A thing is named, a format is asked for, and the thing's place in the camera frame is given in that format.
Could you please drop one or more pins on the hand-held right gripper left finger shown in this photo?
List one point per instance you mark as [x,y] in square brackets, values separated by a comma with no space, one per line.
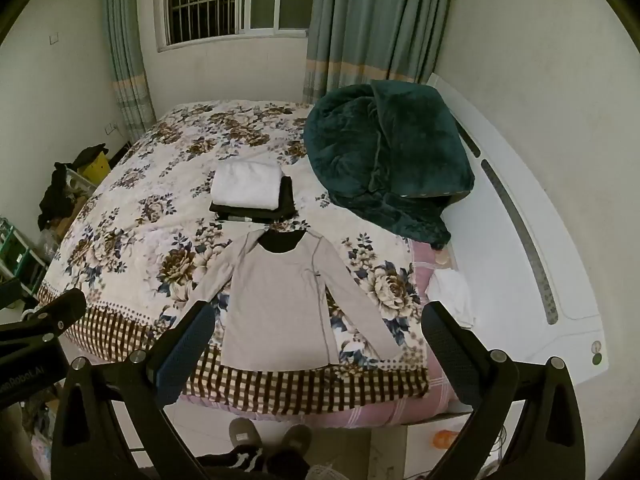
[184,357]

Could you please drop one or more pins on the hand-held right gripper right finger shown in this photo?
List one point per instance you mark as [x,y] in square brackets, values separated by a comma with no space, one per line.
[450,355]

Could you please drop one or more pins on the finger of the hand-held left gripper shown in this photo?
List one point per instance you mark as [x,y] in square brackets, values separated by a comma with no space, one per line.
[57,307]

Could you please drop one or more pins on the grey long-sleeve shirt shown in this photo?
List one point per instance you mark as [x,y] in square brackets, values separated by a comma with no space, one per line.
[280,300]

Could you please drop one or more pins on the black folded clothes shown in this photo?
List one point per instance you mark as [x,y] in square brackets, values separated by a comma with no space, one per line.
[288,200]

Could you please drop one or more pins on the small white cloth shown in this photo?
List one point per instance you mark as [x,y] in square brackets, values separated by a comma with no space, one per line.
[452,292]

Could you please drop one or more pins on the clear plastic bag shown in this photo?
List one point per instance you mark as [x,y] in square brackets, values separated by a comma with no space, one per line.
[48,245]

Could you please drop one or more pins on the green storage rack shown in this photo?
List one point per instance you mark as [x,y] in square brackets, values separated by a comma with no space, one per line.
[17,255]

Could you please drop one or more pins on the orange object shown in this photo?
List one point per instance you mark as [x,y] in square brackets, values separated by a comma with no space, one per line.
[444,441]

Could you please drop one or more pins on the grey slipper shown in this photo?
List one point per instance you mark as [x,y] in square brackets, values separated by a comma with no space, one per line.
[245,432]
[296,439]

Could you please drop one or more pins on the black cloth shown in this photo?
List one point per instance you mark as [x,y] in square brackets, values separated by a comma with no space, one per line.
[54,197]

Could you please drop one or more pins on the clear plastic storage box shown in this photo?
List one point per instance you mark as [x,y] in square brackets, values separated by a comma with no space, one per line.
[80,182]

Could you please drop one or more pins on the floral bedspread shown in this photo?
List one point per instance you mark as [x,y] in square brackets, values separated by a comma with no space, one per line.
[150,210]

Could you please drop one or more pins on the yellow box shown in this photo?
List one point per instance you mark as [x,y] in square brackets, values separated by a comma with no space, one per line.
[96,170]

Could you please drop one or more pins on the white bed headboard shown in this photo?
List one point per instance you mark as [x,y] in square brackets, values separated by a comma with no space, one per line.
[575,260]

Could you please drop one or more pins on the white folded cloth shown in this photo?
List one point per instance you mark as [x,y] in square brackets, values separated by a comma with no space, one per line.
[245,185]

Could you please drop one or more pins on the dark green plush blanket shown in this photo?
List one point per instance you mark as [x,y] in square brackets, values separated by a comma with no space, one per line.
[380,150]

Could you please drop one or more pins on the narrow grey-green curtain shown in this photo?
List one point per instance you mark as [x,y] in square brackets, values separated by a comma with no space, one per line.
[127,35]

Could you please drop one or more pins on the wide grey-green curtain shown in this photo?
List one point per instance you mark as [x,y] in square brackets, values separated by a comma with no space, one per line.
[375,20]

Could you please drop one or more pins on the barred window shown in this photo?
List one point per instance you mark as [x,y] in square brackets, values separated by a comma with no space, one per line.
[225,0]

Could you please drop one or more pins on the wall socket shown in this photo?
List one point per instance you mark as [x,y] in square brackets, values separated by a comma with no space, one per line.
[112,127]

